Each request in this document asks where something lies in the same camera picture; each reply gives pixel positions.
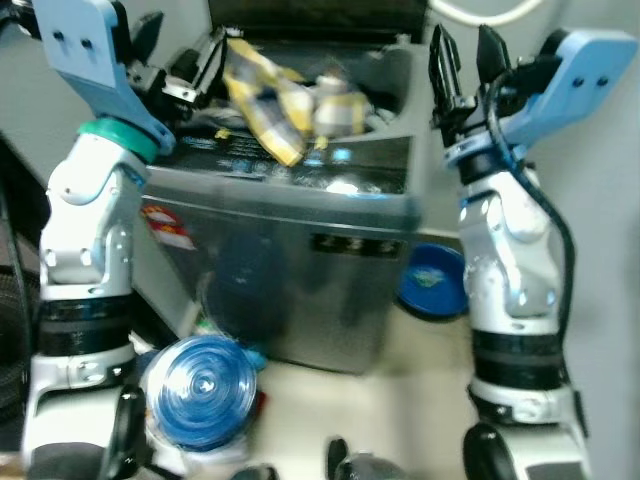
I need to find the grey top-load washing machine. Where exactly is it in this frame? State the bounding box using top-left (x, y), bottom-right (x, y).
top-left (128, 0), bottom-right (429, 377)

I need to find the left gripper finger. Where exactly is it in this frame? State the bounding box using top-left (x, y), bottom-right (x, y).
top-left (132, 12), bottom-right (166, 63)
top-left (192, 28), bottom-right (226, 93)

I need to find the dark blue plastic basin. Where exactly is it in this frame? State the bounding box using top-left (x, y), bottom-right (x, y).
top-left (396, 242), bottom-right (470, 322)

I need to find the grey-blue left wrist camera mount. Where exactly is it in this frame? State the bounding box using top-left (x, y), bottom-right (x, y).
top-left (32, 0), bottom-right (177, 153)

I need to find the grey-blue right wrist camera mount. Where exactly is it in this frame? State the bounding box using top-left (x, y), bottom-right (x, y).
top-left (444, 28), bottom-right (639, 167)

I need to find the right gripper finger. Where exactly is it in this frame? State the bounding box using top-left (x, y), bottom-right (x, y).
top-left (428, 25), bottom-right (463, 109)
top-left (478, 25), bottom-right (511, 83)

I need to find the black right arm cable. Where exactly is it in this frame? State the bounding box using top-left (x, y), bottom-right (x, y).
top-left (484, 70), bottom-right (578, 306)

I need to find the blue round plastic bucket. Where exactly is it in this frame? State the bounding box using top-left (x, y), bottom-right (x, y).
top-left (139, 334), bottom-right (265, 453)

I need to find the white hose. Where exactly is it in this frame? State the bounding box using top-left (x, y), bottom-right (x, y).
top-left (427, 0), bottom-right (547, 29)

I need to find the black robot right leg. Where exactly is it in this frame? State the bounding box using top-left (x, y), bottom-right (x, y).
top-left (324, 436), bottom-right (403, 480)

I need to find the grey-blue wrist camera mount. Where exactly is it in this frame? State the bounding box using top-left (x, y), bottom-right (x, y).
top-left (444, 28), bottom-right (639, 167)
top-left (32, 0), bottom-right (177, 153)

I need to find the red white washer sticker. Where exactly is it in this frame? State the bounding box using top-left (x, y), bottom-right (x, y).
top-left (139, 202), bottom-right (199, 252)

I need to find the yellow grey plaid shirt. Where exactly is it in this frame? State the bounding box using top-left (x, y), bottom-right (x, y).
top-left (221, 37), bottom-right (367, 167)

